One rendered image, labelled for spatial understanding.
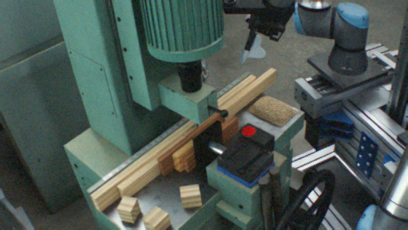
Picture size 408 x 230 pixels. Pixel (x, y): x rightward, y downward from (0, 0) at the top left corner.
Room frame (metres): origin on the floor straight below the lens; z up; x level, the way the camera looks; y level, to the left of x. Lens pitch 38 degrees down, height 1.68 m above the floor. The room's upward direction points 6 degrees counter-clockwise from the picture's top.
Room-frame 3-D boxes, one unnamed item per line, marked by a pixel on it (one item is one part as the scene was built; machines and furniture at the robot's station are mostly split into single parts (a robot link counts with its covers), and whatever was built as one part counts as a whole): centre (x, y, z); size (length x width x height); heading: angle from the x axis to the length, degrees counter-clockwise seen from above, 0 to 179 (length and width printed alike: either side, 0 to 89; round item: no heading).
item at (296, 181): (0.93, -0.27, 0.58); 0.12 x 0.08 x 0.08; 43
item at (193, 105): (0.86, 0.03, 1.03); 0.14 x 0.07 x 0.09; 43
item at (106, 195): (0.84, 0.06, 0.93); 0.60 x 0.02 x 0.05; 133
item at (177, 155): (0.80, 0.02, 0.93); 0.17 x 0.02 x 0.05; 133
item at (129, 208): (0.61, 0.19, 0.92); 0.04 x 0.03 x 0.04; 160
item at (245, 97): (0.88, -0.01, 0.92); 0.61 x 0.02 x 0.04; 133
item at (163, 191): (0.75, -0.03, 0.87); 0.61 x 0.30 x 0.06; 133
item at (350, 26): (1.25, -0.54, 0.98); 0.13 x 0.12 x 0.14; 65
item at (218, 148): (0.75, -0.02, 0.95); 0.09 x 0.07 x 0.09; 133
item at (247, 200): (0.69, -0.09, 0.92); 0.15 x 0.13 x 0.09; 133
